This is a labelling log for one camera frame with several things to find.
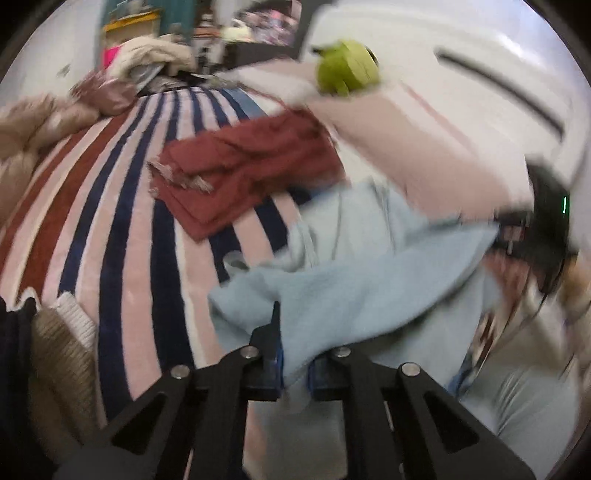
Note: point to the olive brown clothing item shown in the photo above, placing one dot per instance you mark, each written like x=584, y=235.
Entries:
x=62, y=385

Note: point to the pink ribbed pillow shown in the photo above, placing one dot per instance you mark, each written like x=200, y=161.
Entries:
x=399, y=138

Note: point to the right hand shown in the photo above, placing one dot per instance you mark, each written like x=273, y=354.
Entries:
x=574, y=290

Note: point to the green plush toy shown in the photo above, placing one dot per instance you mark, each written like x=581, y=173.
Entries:
x=345, y=67

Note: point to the pile of clothes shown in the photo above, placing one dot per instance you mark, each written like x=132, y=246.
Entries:
x=157, y=64

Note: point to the black bookshelf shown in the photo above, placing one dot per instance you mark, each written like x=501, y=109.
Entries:
x=250, y=31

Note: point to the dark red garment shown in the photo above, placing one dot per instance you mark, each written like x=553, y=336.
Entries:
x=209, y=180

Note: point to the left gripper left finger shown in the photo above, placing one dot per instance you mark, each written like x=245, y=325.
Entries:
x=190, y=424

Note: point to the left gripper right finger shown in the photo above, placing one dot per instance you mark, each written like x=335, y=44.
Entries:
x=401, y=424

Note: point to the white knit garment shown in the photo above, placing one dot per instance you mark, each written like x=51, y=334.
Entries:
x=79, y=324

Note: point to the light blue garment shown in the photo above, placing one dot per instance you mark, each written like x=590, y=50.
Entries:
x=360, y=267

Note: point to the teal hanging cloth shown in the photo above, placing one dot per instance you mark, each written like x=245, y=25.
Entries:
x=125, y=20

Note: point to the white bed headboard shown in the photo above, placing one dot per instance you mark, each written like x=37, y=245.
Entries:
x=496, y=69

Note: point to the striped bed blanket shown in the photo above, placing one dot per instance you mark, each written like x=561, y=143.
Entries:
x=89, y=226

